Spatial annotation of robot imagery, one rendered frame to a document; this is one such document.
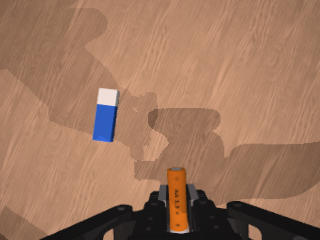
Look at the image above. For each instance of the orange aa battery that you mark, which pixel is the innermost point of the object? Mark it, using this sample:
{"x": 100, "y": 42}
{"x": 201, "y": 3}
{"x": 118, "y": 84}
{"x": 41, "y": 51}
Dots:
{"x": 176, "y": 178}

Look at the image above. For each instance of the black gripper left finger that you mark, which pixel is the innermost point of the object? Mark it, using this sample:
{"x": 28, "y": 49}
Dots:
{"x": 149, "y": 225}

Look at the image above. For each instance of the blue and white eraser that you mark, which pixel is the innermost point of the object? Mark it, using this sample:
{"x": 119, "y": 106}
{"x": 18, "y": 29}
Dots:
{"x": 106, "y": 113}

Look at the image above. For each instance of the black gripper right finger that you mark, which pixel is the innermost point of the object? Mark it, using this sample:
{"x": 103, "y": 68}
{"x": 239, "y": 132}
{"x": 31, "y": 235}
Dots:
{"x": 215, "y": 224}

